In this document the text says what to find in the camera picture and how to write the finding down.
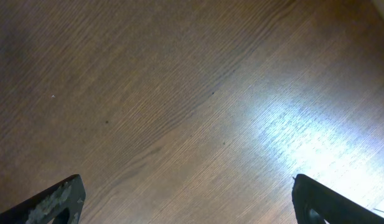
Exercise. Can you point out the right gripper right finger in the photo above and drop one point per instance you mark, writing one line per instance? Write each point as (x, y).
(315, 203)

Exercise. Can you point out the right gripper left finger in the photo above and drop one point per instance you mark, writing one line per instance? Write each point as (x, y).
(60, 203)

